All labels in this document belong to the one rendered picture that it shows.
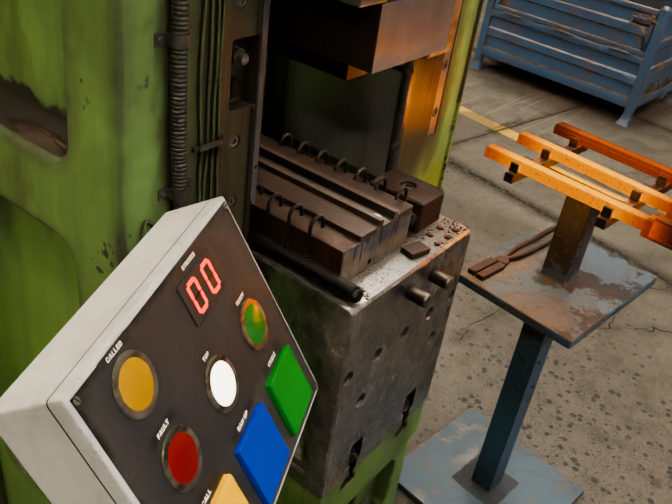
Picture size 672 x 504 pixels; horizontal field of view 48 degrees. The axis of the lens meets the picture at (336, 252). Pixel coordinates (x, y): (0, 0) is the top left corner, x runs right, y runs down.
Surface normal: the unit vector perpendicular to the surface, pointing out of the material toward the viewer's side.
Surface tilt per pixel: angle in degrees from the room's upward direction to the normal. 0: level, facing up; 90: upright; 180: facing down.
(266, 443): 60
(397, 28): 90
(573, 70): 90
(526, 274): 0
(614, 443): 0
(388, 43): 90
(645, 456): 0
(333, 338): 90
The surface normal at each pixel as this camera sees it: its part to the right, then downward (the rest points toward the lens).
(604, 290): 0.13, -0.83
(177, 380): 0.90, -0.22
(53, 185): -0.61, 0.37
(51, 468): -0.22, 0.50
